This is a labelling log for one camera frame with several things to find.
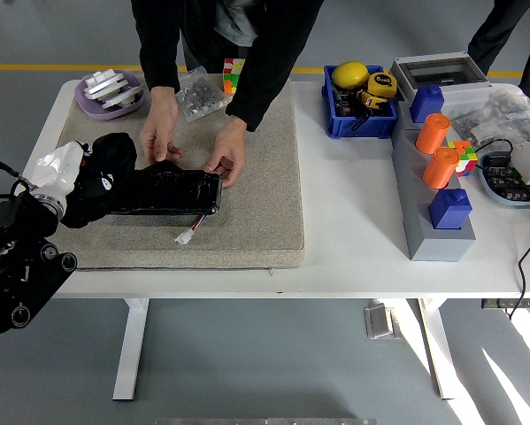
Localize clear bag of screws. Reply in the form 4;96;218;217
174;66;233;124

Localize yellow tape measure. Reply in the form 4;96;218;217
366;70;398;99

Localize grey-brown mat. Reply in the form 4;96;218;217
19;73;305;272

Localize person's right hand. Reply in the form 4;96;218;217
139;85;184;163

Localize orange cylinder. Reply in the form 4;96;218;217
422;147;461;190
415;112;451;154

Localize light blue tray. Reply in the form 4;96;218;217
479;150;530;208

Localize clear bag of parts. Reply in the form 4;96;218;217
450;86;530;148

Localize white table leg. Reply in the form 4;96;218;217
417;298;463;401
111;298;150;402

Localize circuit board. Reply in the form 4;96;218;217
485;154;529;201

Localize purple tray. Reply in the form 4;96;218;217
73;69;150;122

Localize grey stepped holder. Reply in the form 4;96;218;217
390;95;477;262

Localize colourful puzzle cube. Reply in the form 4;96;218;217
446;140;480;178
222;57;248;96

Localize black rag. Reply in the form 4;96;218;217
60;131;138;230

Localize yellow black tool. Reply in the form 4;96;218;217
356;89;390;120

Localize person's left hand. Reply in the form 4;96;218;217
202;115;249;189

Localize black glossy panel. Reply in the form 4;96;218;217
107;159;224;217

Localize black cable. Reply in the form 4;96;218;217
474;138;530;321

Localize yellow ball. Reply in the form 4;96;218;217
332;60;371;89

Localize grey metal control box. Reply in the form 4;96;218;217
364;300;403;341

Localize black power strip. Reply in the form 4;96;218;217
480;298;530;310

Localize grey box with clear lid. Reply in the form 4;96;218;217
389;51;491;104

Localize white plastic parts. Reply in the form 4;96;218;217
83;69;146;111

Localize blue block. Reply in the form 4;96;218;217
409;83;446;124
427;188;473;230

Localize white connector with wires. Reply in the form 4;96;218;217
173;214;206;245

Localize blue plastic bin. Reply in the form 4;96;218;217
321;65;399;141

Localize person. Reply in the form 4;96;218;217
130;0;326;133
466;0;530;107

